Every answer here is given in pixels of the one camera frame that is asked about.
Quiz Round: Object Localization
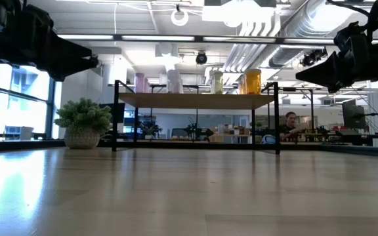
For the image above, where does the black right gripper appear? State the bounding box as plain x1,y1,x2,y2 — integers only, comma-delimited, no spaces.
295,21,378,94

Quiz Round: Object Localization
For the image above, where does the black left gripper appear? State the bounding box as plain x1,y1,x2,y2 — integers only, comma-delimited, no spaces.
0,3,100,83

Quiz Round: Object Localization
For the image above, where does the clear bottle ribbed cap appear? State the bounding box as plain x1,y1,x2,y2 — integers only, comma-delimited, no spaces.
167,69,181,94

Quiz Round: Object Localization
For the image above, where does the yellow-green pill vial white cap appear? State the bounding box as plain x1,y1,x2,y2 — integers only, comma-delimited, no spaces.
210,70,224,95

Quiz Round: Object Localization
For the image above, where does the black ceiling spotlight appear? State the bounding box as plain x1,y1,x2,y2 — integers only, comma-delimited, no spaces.
195,51,209,66
299,47,329,68

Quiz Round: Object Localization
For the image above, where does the black monitor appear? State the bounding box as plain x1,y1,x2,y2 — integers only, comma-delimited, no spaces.
341,100,367,130

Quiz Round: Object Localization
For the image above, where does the green potted plant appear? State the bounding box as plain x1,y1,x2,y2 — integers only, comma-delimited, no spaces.
53,96,113,150

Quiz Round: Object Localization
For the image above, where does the large window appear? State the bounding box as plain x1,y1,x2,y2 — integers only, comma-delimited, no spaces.
0,60,58,142

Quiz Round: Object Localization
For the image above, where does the overhead light bar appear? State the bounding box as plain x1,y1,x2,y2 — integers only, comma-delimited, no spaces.
56,32,378,46

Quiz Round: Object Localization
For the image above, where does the white and blue ball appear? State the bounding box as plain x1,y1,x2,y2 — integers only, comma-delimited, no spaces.
261,134,278,145

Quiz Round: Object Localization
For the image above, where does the small background plant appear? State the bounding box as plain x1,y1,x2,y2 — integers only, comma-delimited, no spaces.
138,120,163,140

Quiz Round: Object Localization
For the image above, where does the silver ventilation duct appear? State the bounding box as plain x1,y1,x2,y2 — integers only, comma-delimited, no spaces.
267,0,362,68

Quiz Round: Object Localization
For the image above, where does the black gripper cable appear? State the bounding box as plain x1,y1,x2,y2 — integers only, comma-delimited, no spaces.
325,0,378,33

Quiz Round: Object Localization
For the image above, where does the black aluminium table frame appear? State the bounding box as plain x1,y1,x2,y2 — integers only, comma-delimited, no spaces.
0,139,378,159

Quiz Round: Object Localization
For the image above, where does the white ceiling ring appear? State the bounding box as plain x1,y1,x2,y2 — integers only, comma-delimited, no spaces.
171,7,190,27

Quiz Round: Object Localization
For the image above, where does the wooden shelf black metal frame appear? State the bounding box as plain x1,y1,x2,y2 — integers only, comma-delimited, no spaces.
112,79,281,155

